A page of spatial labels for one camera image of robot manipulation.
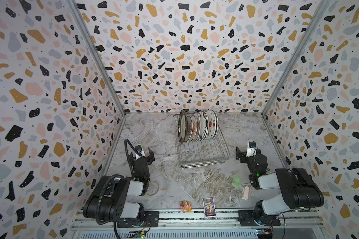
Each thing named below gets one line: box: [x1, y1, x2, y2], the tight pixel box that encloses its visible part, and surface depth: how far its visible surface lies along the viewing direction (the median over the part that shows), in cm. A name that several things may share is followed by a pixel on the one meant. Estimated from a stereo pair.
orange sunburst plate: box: [190, 115, 198, 142], surface depth 96 cm
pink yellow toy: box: [179, 199, 193, 213], surface depth 77 cm
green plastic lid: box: [232, 176, 242, 186], surface depth 89 cm
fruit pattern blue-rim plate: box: [206, 109, 219, 140], surface depth 96 cm
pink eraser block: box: [241, 186, 250, 201], surface depth 82 cm
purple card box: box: [201, 197, 217, 219], surface depth 78 cm
